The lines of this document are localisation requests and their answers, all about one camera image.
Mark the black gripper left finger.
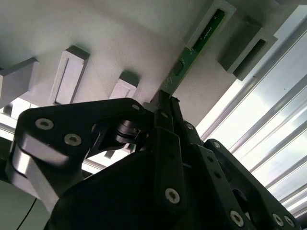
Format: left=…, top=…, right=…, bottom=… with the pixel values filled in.
left=6, top=90, right=188, bottom=213

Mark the green RAM stick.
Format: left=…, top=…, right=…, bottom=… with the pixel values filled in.
left=159, top=8, right=227, bottom=96

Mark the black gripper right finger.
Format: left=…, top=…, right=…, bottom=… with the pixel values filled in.
left=169, top=97, right=302, bottom=230

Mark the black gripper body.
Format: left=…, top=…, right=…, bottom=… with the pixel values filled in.
left=47, top=149, right=201, bottom=230

